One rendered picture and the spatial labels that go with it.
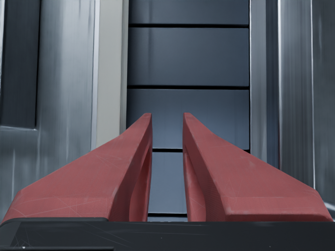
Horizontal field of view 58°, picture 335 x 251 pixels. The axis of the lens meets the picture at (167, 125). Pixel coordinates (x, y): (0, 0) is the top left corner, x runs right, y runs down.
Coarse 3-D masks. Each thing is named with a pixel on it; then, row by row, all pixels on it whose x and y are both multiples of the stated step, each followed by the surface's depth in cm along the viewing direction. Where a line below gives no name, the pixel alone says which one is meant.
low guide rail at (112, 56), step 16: (112, 0) 15; (128, 0) 17; (112, 16) 15; (112, 32) 15; (112, 48) 15; (112, 64) 15; (112, 80) 15; (112, 96) 15; (112, 112) 15; (96, 128) 15; (112, 128) 15; (96, 144) 15
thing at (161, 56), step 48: (144, 0) 19; (192, 0) 19; (240, 0) 19; (144, 48) 19; (192, 48) 18; (240, 48) 18; (144, 96) 18; (192, 96) 18; (240, 96) 18; (240, 144) 18
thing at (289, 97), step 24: (288, 0) 10; (288, 24) 10; (288, 48) 10; (312, 48) 10; (288, 72) 10; (312, 72) 10; (288, 96) 10; (312, 96) 10; (288, 120) 10; (312, 120) 10; (288, 144) 10; (312, 144) 10; (288, 168) 10; (312, 168) 10
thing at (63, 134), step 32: (64, 0) 24; (320, 0) 24; (64, 32) 24; (320, 32) 24; (64, 64) 24; (320, 64) 23; (64, 96) 24; (320, 96) 23; (64, 128) 23; (320, 128) 23; (0, 160) 23; (32, 160) 23; (64, 160) 23; (320, 160) 23; (0, 192) 23; (320, 192) 23
